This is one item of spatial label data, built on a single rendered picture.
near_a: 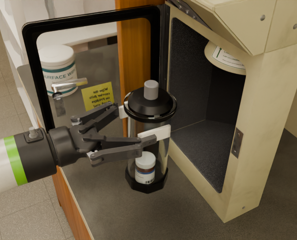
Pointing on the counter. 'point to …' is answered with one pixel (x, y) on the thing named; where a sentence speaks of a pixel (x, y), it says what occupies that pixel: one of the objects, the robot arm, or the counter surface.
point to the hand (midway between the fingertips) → (148, 119)
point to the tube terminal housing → (254, 107)
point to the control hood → (238, 21)
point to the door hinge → (165, 10)
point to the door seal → (82, 25)
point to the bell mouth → (223, 59)
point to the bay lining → (199, 81)
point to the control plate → (189, 11)
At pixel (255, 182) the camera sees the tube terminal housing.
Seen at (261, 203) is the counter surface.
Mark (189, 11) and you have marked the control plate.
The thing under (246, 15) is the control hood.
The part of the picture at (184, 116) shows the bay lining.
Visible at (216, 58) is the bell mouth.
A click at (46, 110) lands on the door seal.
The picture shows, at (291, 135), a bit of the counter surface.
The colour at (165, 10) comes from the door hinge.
